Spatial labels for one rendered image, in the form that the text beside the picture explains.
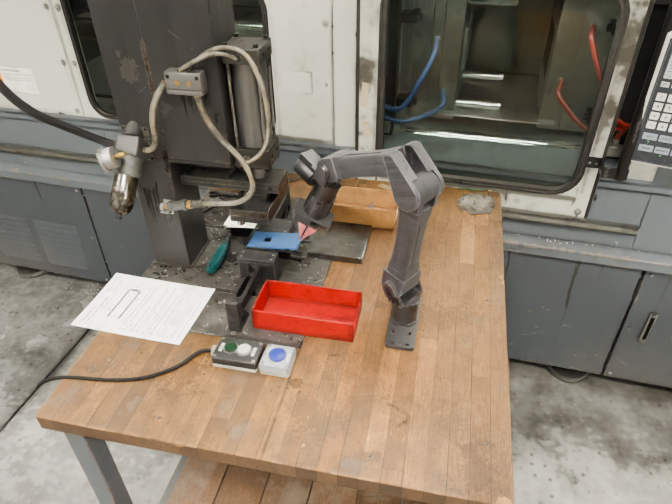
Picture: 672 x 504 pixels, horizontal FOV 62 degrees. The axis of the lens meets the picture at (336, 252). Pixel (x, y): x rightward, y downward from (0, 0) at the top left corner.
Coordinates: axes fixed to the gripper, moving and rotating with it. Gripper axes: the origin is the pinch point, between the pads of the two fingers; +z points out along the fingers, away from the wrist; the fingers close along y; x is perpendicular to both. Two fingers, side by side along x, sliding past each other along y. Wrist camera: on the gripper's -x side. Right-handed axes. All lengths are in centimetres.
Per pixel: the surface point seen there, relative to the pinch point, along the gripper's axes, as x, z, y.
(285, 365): 36.8, 5.5, -8.8
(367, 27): -58, -39, 10
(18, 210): -71, 117, 123
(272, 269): 8.3, 7.5, 3.1
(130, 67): 5, -26, 51
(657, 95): -44, -63, -69
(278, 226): -7.8, 6.4, 6.9
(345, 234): -16.6, 4.8, -11.7
